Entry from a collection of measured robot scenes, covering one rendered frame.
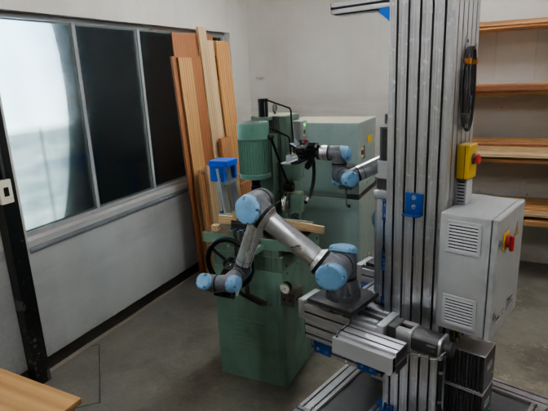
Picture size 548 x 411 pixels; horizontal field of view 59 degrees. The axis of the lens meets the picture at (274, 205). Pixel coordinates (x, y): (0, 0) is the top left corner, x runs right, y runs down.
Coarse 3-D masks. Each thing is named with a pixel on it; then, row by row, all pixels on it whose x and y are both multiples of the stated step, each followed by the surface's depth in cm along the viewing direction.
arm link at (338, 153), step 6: (330, 150) 237; (336, 150) 236; (342, 150) 234; (348, 150) 234; (330, 156) 237; (336, 156) 236; (342, 156) 234; (348, 156) 234; (336, 162) 237; (342, 162) 236
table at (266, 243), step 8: (224, 224) 288; (208, 232) 275; (216, 232) 273; (224, 232) 273; (264, 232) 270; (304, 232) 267; (312, 232) 268; (208, 240) 276; (264, 240) 260; (272, 240) 258; (312, 240) 269; (232, 248) 259; (264, 248) 261; (272, 248) 259; (280, 248) 257
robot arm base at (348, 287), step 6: (348, 282) 201; (354, 282) 203; (342, 288) 202; (348, 288) 202; (354, 288) 203; (330, 294) 204; (336, 294) 202; (342, 294) 202; (348, 294) 202; (354, 294) 202; (360, 294) 207; (330, 300) 205; (336, 300) 203; (342, 300) 202; (348, 300) 202; (354, 300) 203
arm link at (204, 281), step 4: (200, 276) 214; (204, 276) 214; (208, 276) 213; (212, 276) 215; (196, 280) 216; (200, 280) 214; (204, 280) 213; (208, 280) 213; (212, 280) 214; (200, 284) 214; (204, 284) 213; (208, 284) 212; (212, 284) 213; (200, 288) 213; (204, 288) 213; (208, 288) 214; (212, 288) 214
